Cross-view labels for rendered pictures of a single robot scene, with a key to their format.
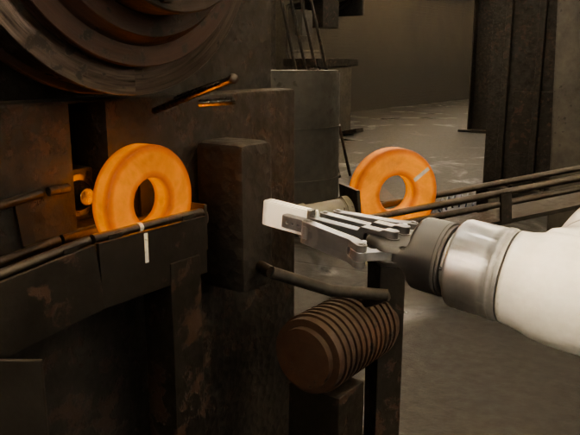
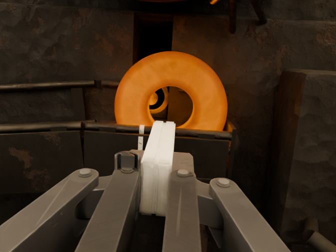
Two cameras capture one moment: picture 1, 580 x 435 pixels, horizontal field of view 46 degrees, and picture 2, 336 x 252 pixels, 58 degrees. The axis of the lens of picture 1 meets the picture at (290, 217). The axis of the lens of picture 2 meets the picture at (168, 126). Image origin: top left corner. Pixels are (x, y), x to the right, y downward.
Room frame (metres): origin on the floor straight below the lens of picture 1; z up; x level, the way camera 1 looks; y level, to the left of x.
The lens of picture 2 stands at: (0.67, -0.14, 0.81)
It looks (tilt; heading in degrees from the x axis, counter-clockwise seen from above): 13 degrees down; 55
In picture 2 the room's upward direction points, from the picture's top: 4 degrees clockwise
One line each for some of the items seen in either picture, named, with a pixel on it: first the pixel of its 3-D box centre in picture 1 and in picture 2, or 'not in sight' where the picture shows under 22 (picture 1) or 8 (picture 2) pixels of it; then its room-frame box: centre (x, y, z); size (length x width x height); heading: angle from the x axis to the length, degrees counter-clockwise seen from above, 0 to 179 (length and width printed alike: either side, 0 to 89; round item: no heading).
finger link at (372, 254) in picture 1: (380, 254); not in sight; (0.65, -0.09, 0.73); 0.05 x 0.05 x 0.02; 55
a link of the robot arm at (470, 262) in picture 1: (481, 268); not in sight; (0.63, -0.18, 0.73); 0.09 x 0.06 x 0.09; 144
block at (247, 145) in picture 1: (233, 213); (304, 153); (1.08, 0.09, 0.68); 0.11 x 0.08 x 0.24; 54
